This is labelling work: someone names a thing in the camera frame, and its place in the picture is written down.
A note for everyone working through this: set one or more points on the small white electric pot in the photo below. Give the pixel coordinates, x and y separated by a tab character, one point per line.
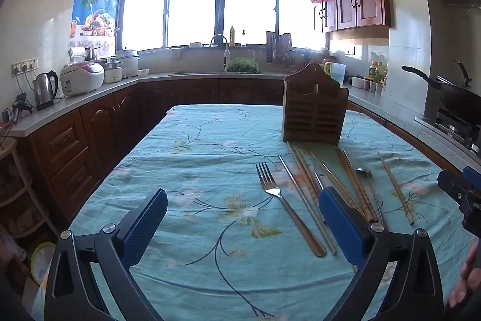
114	72

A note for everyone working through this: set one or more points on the black wok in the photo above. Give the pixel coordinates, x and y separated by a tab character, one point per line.
458	99

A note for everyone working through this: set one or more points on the single wall outlet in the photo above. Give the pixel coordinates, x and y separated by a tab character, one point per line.
350	50

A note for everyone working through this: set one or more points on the condiment bottles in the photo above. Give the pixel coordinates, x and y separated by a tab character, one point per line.
377	71

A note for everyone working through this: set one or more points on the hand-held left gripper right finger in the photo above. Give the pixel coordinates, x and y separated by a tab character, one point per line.
338	227

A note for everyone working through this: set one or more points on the chrome kitchen faucet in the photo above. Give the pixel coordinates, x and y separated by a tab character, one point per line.
226	54

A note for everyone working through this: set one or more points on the white pink rice cooker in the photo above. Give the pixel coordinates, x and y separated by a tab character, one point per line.
80	78

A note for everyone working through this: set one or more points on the person's right hand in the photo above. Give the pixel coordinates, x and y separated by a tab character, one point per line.
466	279

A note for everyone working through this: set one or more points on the wooden utensil holder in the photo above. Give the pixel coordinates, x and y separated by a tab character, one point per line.
313	114

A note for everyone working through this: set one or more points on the metal spoon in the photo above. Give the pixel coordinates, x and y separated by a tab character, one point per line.
363	171

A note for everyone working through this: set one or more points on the palm and fruit wall poster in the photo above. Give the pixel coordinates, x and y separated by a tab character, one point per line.
96	1

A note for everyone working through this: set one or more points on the yellow dish soap bottle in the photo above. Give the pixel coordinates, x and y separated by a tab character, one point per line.
232	37

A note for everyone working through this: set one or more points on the steel electric kettle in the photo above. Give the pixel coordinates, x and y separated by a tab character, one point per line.
44	91

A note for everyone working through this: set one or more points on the green mug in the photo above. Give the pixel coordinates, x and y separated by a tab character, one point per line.
327	68

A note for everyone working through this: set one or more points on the large kitchen window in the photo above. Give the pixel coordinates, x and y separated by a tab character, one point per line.
195	5

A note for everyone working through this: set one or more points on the white wall outlets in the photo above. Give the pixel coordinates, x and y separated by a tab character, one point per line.
24	66

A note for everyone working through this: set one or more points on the large white cooker pot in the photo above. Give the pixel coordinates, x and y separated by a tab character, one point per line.
128	61

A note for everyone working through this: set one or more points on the floral teal tablecloth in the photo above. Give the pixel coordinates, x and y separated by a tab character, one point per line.
210	170

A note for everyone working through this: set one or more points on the small white bowl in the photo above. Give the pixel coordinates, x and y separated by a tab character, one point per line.
142	72

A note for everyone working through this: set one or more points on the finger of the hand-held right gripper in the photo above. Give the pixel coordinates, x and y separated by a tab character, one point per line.
451	182
472	176

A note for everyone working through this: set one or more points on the yellow rimmed plate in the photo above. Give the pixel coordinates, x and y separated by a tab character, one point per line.
41	262

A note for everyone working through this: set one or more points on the gas stove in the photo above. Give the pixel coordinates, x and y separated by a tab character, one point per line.
451	125

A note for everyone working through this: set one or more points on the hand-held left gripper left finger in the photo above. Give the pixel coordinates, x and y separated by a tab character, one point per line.
144	227

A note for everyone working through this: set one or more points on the paper towel roll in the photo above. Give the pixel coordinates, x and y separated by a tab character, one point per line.
77	54

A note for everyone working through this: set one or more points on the light wooden chopstick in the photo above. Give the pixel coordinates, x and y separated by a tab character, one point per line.
330	174
394	187

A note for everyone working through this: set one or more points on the green colander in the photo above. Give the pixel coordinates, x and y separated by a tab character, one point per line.
242	66

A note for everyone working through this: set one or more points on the dish drying rack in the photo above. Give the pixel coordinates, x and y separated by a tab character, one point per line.
280	48

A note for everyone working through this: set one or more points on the small dark bottle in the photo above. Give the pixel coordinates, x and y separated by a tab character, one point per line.
244	39

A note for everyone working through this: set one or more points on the white seasoning containers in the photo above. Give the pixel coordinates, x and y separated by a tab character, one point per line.
366	84

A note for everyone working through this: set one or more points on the white storage shelf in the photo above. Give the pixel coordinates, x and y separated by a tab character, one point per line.
17	189

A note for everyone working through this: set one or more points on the metal fork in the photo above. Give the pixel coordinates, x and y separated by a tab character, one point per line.
268	180

